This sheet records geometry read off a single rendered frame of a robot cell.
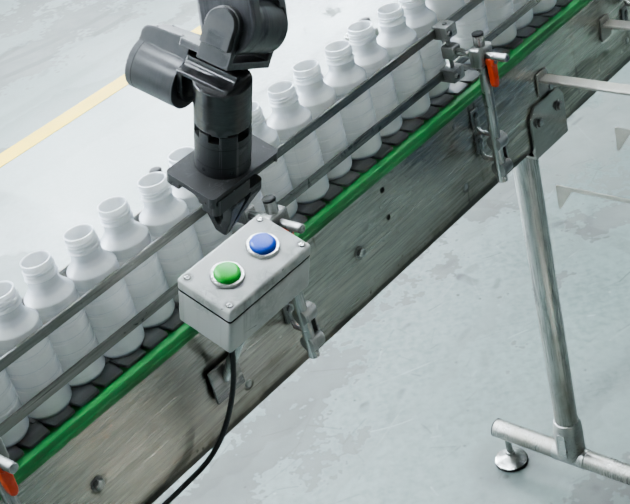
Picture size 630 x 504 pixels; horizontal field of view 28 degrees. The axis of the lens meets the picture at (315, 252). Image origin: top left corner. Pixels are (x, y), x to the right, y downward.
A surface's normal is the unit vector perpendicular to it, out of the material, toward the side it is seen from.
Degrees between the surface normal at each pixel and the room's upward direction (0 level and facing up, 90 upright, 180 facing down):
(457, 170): 90
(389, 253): 90
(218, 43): 65
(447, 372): 0
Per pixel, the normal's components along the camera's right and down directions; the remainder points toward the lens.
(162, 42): -0.46, 0.17
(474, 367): -0.22, -0.82
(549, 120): 0.74, 0.21
